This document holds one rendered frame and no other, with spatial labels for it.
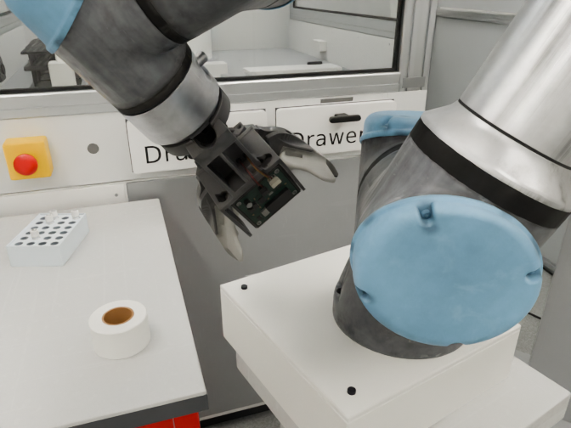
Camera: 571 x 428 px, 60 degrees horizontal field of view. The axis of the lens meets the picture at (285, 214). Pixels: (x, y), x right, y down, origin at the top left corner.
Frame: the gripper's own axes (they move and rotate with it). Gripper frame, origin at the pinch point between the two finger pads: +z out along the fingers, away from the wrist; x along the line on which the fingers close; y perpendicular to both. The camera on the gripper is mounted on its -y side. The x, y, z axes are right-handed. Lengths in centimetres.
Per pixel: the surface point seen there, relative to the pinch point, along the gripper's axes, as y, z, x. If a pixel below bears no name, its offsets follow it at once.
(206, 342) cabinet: -37, 58, -40
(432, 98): -168, 192, 106
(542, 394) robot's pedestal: 26.9, 21.0, 8.7
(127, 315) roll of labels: -5.4, 0.9, -24.1
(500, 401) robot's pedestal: 25.3, 18.2, 4.6
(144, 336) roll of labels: -1.6, 1.9, -23.5
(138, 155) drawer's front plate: -49, 12, -17
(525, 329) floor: -18, 156, 34
